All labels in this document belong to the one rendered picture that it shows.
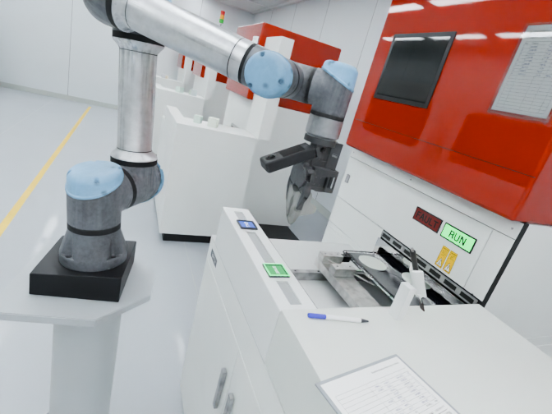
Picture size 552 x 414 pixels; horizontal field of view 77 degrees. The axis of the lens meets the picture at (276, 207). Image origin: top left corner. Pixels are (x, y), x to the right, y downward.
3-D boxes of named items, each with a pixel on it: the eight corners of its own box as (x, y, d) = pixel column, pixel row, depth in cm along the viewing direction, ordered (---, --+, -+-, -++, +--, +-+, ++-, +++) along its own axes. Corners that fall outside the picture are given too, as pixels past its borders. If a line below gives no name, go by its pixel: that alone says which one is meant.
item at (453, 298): (373, 257, 139) (381, 236, 136) (460, 335, 102) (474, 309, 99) (370, 257, 139) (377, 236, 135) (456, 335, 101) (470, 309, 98)
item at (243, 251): (239, 243, 127) (247, 209, 122) (301, 359, 80) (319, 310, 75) (214, 241, 123) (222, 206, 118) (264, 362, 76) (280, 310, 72)
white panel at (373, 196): (331, 224, 172) (357, 146, 159) (464, 344, 103) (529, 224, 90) (326, 223, 171) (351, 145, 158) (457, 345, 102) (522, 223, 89)
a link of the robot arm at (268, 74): (53, -68, 60) (299, 48, 55) (99, -44, 71) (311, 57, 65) (43, 2, 65) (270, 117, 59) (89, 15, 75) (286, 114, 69)
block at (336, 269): (348, 271, 115) (351, 263, 114) (353, 277, 112) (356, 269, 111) (328, 270, 112) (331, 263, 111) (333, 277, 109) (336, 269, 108)
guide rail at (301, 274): (380, 278, 130) (384, 271, 129) (384, 281, 128) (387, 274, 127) (258, 276, 109) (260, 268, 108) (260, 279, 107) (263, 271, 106)
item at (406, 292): (405, 310, 84) (426, 263, 80) (416, 320, 81) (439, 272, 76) (385, 310, 81) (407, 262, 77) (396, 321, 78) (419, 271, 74)
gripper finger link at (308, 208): (312, 231, 81) (324, 195, 78) (290, 228, 79) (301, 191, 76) (306, 225, 84) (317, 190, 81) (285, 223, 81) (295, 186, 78)
